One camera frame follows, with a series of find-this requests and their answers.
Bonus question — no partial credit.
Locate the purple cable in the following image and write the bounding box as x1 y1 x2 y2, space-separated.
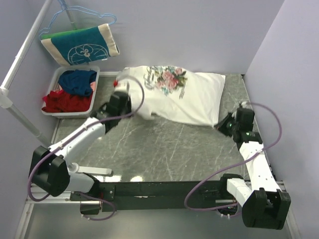
183 102 284 218
27 76 146 222

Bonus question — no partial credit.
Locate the red t shirt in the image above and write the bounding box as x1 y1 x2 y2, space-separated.
42 90 93 113

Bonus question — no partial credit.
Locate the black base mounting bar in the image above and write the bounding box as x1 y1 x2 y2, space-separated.
69 180 240 216

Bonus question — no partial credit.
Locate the blue wire hanger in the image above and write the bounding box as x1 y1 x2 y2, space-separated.
38 0 117 40

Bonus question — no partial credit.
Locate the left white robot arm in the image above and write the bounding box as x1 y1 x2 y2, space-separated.
27 91 132 200

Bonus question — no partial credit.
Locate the navy blue t shirt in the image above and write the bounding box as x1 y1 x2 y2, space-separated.
58 70 97 97

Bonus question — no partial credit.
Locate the white clothes rack frame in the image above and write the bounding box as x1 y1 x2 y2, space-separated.
0 0 123 177

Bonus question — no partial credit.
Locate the teal cartoon towel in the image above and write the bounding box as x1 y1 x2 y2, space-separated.
41 23 120 66

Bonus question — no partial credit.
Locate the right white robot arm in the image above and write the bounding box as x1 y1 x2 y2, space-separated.
215 106 291 230

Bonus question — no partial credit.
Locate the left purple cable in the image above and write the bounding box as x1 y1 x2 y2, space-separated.
27 76 146 222

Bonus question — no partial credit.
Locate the white floral t shirt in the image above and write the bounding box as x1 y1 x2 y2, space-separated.
116 66 226 126

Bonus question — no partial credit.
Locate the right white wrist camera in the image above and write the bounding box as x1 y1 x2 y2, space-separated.
239 101 251 109

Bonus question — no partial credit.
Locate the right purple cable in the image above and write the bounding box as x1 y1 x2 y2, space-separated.
183 102 284 218

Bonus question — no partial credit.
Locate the aluminium rail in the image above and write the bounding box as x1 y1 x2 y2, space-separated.
26 181 290 204

